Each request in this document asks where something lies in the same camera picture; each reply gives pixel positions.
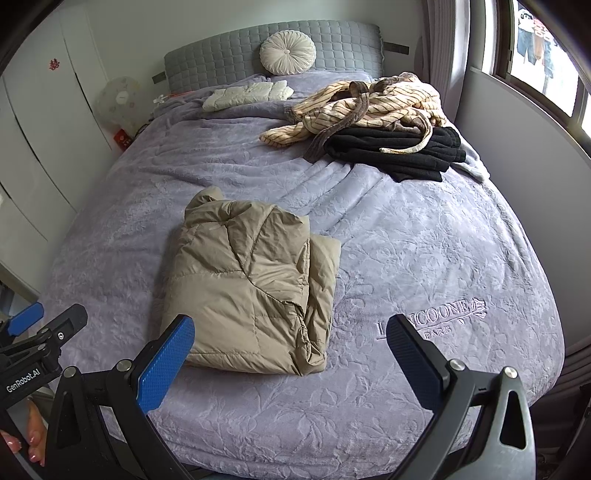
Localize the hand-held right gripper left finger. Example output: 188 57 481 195
45 315 197 480

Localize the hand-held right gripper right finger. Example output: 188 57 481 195
386 315 539 480

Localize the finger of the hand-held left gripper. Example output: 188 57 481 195
0 302 44 337
0 305 88 358

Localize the beige puffer jacket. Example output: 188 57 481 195
159 187 342 377

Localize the person's left hand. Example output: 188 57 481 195
0 399 49 467

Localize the lavender embossed blanket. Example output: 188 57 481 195
34 69 566 480

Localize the white wardrobe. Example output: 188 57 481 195
0 9 116 296

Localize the black folded coat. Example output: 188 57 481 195
323 126 467 183

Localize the light grey fleece cloth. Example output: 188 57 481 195
455 138 491 183

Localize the covered electric fan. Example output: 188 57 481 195
96 76 141 134

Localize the cream striped fleece robe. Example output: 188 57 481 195
259 71 448 162

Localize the white puffer garment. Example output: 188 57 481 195
202 79 295 112

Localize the grey curtain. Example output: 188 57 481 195
418 0 467 125

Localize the window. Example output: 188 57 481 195
494 0 591 148

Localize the grey quilted headboard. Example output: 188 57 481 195
164 19 385 95

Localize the round white cushion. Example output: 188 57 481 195
259 31 317 76

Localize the hanging laundry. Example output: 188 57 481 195
515 7 561 79

